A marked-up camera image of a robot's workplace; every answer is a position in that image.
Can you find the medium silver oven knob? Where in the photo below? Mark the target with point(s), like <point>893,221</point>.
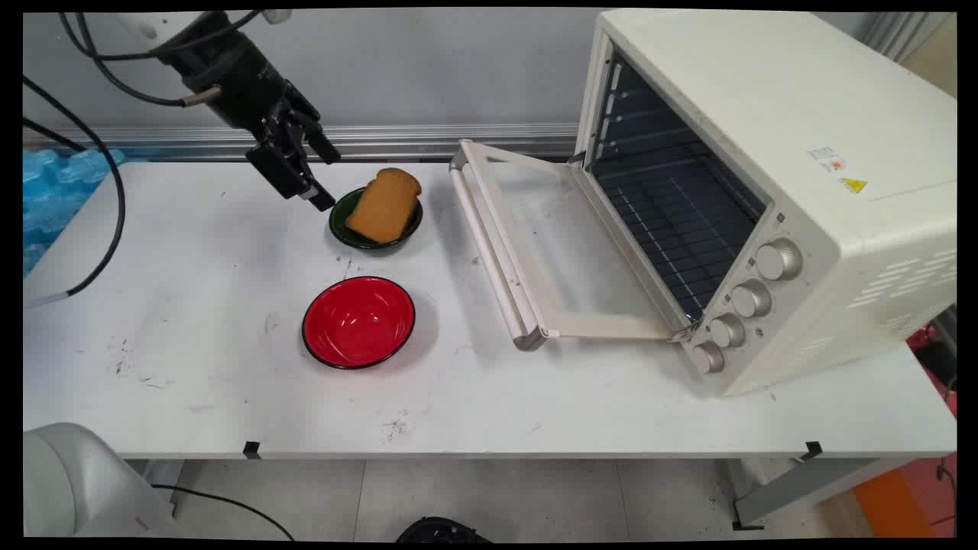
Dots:
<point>751,299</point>

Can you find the cream toaster oven body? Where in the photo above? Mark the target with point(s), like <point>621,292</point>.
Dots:
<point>833,99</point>

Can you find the grey white robot base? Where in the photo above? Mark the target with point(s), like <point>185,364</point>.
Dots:
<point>76,485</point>

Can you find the brown toast slice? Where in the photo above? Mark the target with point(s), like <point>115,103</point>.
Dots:
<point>383,205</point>

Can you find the white product label sticker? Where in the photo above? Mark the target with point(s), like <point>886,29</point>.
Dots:
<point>827,159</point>

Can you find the black table edge clip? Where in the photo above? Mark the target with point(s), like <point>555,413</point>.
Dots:
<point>814,449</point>
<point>251,450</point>

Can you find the blue bubble wrap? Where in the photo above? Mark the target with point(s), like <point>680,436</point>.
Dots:
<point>53,195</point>

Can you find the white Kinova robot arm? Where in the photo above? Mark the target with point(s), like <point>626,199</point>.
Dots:
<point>153,27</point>

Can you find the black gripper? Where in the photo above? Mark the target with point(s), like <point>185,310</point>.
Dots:
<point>237,80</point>

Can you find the grey metal table leg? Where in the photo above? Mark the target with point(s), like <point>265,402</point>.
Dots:
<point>810,485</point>

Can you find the red object beside table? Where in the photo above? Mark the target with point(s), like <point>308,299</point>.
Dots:
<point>928,359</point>

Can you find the dark green bowl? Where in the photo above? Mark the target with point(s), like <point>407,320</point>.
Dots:
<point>344,229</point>

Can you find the cream glass oven door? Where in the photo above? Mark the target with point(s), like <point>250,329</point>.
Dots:
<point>497,260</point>

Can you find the orange floor panel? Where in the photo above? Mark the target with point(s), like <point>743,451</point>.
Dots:
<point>890,504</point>

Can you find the aluminium rail profile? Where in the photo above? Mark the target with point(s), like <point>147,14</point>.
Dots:
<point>428,141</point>

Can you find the yellow warning sticker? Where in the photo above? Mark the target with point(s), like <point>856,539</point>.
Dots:
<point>853,186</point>

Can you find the small silver oven knob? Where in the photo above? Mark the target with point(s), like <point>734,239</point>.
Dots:
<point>727,331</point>
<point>708,357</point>

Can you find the black round floor object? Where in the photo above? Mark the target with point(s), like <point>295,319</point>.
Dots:
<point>442,531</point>

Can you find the red bowl with black rim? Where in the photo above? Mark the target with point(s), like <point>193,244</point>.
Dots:
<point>357,322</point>

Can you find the large silver oven knob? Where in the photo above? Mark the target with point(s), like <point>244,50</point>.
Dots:
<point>778,260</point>

